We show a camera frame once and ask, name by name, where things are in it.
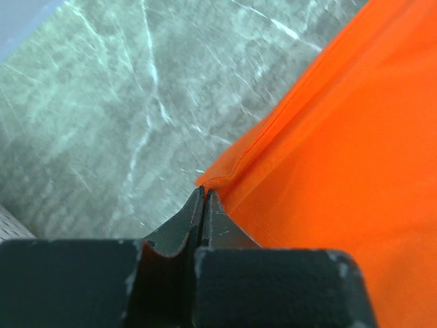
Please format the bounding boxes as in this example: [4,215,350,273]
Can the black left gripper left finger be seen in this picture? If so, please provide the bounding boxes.
[1,188,205,327]

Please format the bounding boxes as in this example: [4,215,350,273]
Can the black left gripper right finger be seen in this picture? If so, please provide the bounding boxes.
[193,191,378,327]

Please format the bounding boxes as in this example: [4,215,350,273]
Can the orange t shirt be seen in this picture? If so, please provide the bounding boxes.
[196,1,436,327]

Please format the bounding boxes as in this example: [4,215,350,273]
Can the white plastic basket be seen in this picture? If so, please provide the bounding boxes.
[0,205,35,242]

